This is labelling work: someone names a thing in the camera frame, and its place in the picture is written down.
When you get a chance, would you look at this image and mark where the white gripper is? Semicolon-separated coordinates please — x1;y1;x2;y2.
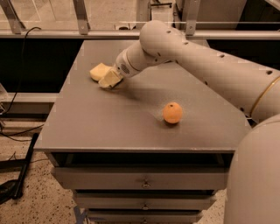
98;49;140;88

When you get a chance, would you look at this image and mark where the yellow wavy sponge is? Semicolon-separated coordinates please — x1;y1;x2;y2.
90;63;111;81

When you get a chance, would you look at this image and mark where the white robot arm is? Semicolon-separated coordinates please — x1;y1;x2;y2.
99;20;280;224

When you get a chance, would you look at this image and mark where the orange fruit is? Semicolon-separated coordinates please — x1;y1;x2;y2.
163;102;183;124

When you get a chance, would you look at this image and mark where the grey drawer cabinet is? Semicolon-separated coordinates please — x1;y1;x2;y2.
33;39;252;224

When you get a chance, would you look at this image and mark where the top grey drawer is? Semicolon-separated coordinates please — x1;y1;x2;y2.
52;167;228;190

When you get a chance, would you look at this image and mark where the grey drawer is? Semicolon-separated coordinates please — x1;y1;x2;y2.
73;192;216;210
52;167;228;190
87;210;202;224

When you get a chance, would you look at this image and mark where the middle grey drawer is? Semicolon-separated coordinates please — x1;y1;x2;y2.
73;192;216;210

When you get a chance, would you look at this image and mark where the bottom grey drawer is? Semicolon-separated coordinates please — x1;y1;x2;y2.
87;210;202;224

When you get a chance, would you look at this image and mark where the black stand base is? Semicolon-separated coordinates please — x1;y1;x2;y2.
0;133;39;205

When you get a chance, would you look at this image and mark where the black cable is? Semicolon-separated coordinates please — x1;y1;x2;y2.
0;26;45;143

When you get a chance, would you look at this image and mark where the metal railing frame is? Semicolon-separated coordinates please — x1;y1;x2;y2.
0;0;280;40

